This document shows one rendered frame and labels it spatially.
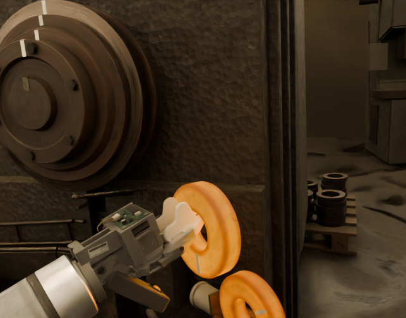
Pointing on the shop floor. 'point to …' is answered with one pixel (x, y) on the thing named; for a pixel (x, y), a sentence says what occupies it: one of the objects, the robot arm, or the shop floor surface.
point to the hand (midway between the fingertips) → (201, 217)
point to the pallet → (331, 214)
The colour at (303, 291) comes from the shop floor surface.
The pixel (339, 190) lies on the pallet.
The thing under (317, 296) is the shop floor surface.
